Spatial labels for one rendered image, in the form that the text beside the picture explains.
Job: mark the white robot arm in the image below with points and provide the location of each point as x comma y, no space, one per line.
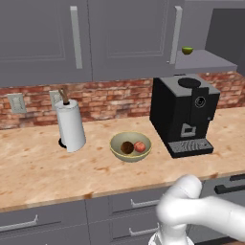
185,210

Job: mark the pale green bowl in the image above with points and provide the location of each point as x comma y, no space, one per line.
130,157

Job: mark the grey cabinet door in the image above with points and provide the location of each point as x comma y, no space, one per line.
134,35
38,38

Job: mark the brown round fruit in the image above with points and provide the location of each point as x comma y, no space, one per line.
127,147

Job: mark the red round fruit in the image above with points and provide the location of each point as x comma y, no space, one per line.
139,146

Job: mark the white paper towel roll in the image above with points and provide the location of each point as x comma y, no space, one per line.
71,127

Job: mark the black coffee machine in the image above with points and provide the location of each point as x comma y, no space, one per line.
178,111

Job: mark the wooden paper towel holder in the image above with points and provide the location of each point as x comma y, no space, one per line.
64,95

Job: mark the grey drawer front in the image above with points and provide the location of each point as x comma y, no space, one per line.
121,228
121,199
60,212

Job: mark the green lime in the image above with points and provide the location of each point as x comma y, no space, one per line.
187,50

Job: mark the grey appliance front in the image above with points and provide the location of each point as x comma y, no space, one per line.
209,189

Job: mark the white wall outlet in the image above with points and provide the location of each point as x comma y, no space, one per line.
17,103
55,97

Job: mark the grey wall shelf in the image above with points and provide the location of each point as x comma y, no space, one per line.
204,62

